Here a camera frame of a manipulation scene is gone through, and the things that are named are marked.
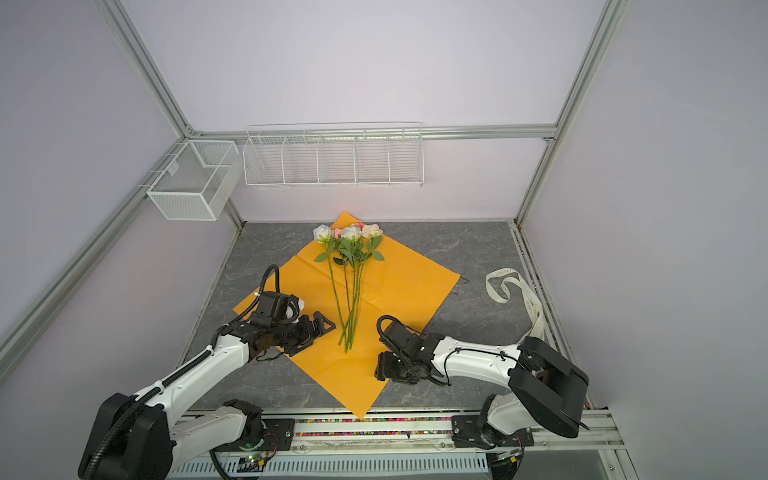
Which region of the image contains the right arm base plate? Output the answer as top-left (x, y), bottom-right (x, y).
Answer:
top-left (451, 415), bottom-right (534, 450)

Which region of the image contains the white printed ribbon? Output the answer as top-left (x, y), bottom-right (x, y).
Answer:
top-left (485, 268), bottom-right (546, 342)

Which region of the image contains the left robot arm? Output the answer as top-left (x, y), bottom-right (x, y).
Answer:
top-left (78, 265), bottom-right (336, 479)

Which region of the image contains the aluminium front rail frame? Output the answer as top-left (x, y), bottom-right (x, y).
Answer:
top-left (164, 411), bottom-right (637, 479)

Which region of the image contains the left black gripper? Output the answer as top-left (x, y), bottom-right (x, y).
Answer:
top-left (271, 311), bottom-right (335, 356)

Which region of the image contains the small white mesh basket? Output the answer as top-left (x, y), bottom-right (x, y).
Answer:
top-left (147, 140), bottom-right (244, 221)

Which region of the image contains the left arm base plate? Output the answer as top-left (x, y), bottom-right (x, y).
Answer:
top-left (214, 418), bottom-right (296, 452)

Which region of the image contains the pink fake rose stem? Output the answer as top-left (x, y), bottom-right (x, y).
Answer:
top-left (333, 222), bottom-right (367, 352)

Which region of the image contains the orange wrapping paper sheet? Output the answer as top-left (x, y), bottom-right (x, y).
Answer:
top-left (229, 222), bottom-right (465, 418)

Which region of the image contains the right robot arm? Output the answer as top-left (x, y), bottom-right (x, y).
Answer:
top-left (375, 315), bottom-right (589, 450)

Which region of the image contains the white fake rose stem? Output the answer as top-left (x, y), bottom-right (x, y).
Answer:
top-left (313, 224), bottom-right (347, 345)

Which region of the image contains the cream fake rose stem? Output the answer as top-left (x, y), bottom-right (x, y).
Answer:
top-left (346, 223), bottom-right (384, 352)

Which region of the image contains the long white wire basket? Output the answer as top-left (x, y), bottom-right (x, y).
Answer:
top-left (243, 122), bottom-right (425, 188)

